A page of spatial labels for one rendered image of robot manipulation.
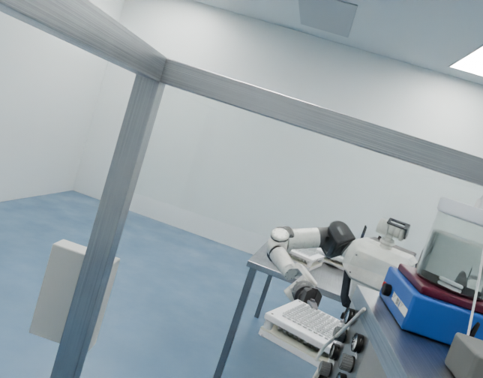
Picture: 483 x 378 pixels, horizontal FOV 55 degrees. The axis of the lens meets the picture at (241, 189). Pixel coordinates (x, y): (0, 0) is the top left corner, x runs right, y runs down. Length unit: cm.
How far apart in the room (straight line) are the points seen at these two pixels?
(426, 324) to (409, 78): 530
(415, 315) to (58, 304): 89
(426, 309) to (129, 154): 73
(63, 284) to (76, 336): 14
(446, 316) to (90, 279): 81
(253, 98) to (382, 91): 502
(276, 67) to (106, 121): 240
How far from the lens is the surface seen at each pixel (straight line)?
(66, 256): 131
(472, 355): 81
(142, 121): 113
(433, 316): 96
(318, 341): 137
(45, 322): 139
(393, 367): 82
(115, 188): 116
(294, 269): 185
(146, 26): 655
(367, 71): 607
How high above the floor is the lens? 154
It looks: 7 degrees down
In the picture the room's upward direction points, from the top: 18 degrees clockwise
